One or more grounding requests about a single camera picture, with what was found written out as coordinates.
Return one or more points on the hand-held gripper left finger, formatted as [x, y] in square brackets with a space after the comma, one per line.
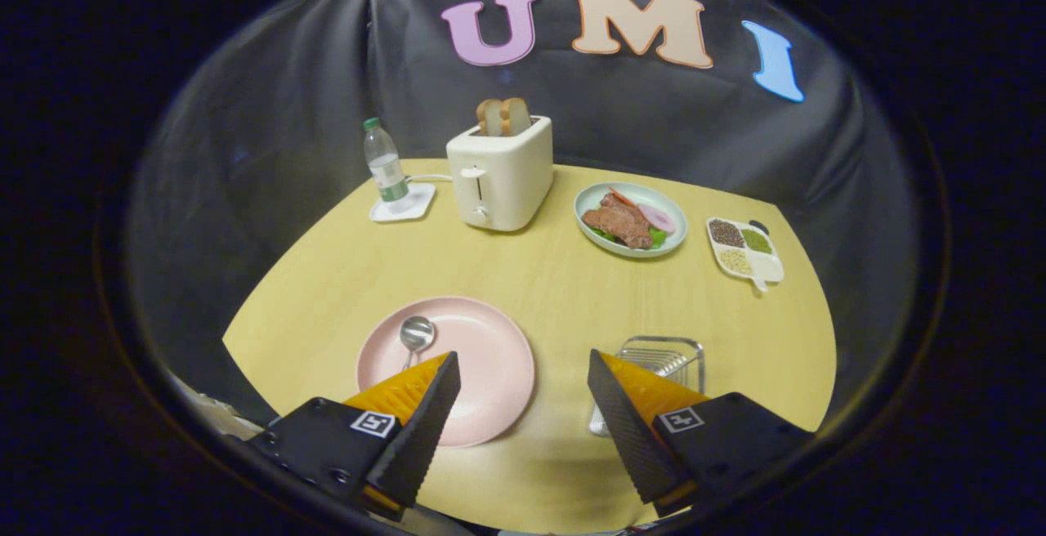
[421, 430]

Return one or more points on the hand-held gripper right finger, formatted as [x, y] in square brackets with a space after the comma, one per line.
[625, 430]

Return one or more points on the pink plate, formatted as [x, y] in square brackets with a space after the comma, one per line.
[482, 372]

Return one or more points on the green lettuce leaf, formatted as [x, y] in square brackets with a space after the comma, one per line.
[658, 237]

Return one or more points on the pale green plate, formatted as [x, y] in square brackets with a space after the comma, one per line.
[674, 239]

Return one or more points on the brown meat slices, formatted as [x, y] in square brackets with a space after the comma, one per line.
[617, 224]

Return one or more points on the white divided grain dish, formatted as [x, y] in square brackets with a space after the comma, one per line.
[764, 266]

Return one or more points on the pink ham slice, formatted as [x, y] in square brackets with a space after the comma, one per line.
[658, 217]

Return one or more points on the white square coaster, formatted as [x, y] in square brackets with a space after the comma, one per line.
[417, 207]

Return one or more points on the orange carrot piece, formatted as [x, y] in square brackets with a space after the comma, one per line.
[621, 195]

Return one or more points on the clear plastic water bottle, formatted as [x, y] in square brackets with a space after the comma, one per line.
[386, 168]

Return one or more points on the cream toaster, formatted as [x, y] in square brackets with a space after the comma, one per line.
[507, 176]

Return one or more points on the toast bread slice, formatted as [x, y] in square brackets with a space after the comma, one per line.
[516, 117]
[489, 118]

